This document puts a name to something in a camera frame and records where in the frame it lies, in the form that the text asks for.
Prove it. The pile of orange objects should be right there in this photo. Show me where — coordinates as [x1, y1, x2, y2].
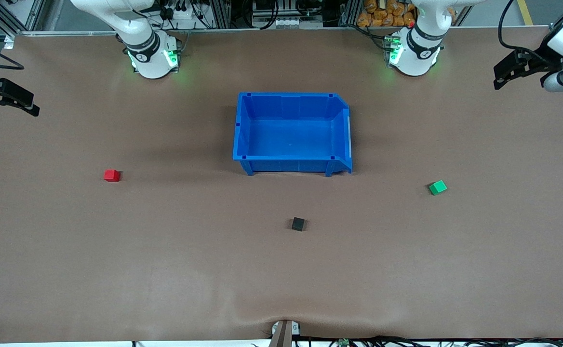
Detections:
[357, 0, 418, 27]

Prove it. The white power strip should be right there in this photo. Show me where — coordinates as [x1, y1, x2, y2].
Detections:
[163, 6, 200, 21]

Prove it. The large table cover mat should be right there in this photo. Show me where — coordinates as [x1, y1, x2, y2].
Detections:
[0, 27, 563, 344]

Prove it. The blue plastic storage bin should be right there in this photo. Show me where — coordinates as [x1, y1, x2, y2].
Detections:
[232, 92, 353, 177]

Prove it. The aluminium table edge rail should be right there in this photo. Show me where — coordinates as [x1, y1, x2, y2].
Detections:
[4, 27, 552, 49]

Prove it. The metal table clamp bracket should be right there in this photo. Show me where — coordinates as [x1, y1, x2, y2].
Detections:
[271, 320, 301, 347]

